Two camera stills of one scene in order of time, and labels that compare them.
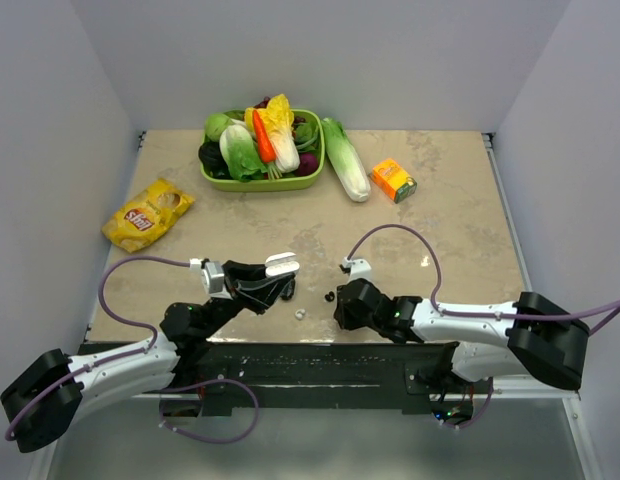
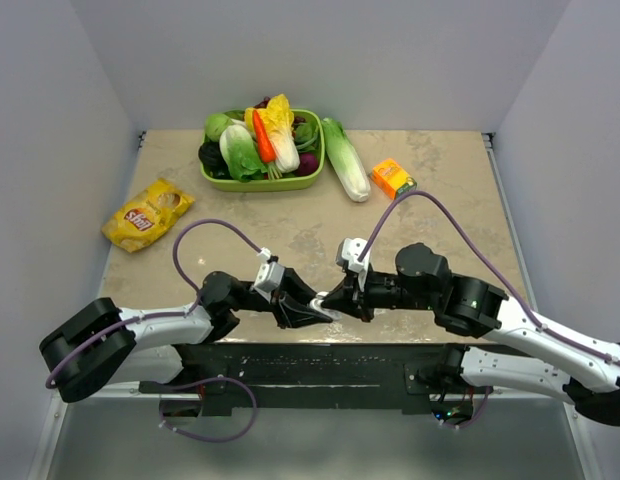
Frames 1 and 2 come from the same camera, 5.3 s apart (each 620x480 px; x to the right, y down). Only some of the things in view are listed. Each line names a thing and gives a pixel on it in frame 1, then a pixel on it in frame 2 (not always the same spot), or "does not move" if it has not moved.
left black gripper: (249, 284) to (287, 303)
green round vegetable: (214, 125) does not move
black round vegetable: (212, 160) does not move
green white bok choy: (241, 154) does not move
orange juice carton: (393, 182) does not move
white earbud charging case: (281, 264) to (316, 303)
